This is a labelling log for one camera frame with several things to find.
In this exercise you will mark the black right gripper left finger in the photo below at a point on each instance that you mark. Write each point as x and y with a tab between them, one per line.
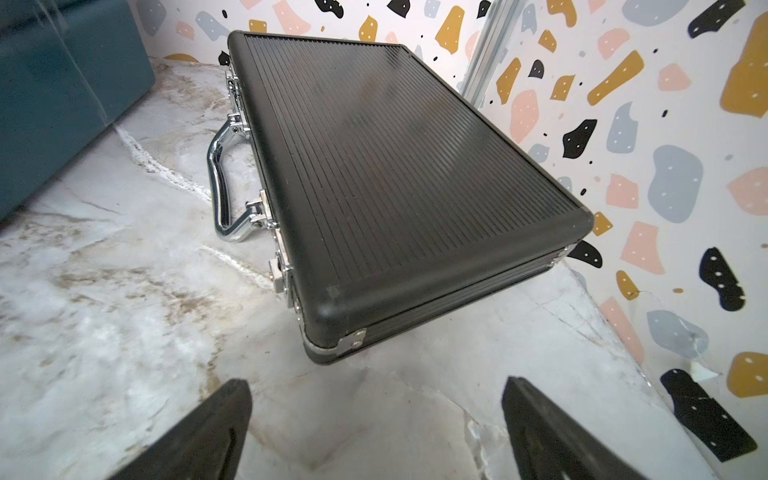
206	444

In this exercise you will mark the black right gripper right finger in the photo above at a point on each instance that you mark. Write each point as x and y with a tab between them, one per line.
547	443

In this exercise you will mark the teal drawer cabinet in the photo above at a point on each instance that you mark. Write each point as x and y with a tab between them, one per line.
68	70

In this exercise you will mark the black ribbed briefcase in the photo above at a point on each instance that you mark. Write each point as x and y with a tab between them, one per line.
390	198

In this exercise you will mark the aluminium corner post right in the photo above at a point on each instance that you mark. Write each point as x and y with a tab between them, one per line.
490	49

